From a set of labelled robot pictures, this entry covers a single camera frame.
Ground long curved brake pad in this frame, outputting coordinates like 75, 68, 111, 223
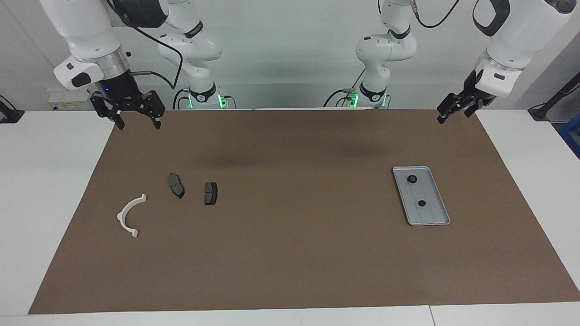
168, 173, 185, 199

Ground black desk clamp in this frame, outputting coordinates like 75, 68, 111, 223
0, 94, 24, 124

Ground brown table mat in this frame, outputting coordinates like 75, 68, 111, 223
28, 109, 580, 315

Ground white wall socket box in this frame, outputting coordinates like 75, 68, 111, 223
47, 88, 98, 111

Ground silver ribbed metal tray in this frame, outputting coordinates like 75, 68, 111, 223
392, 166, 451, 226

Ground rectangular dark brake pad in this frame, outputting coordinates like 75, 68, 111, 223
203, 182, 219, 206

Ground white semicircular plastic bracket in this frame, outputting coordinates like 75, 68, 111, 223
116, 193, 148, 239

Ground black left base cables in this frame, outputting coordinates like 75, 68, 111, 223
323, 68, 390, 109

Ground black right base cables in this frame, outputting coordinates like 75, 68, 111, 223
174, 87, 237, 110

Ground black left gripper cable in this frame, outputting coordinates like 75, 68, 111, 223
410, 0, 461, 29

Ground black base cables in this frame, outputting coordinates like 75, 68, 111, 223
323, 68, 390, 109
174, 87, 237, 110

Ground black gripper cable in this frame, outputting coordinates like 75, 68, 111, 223
106, 0, 184, 90
410, 0, 461, 29

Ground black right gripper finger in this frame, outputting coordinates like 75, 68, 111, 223
137, 90, 165, 131
90, 92, 126, 131

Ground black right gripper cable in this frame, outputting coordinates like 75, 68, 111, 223
106, 0, 184, 90

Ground blue box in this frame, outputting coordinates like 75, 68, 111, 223
559, 113, 580, 159

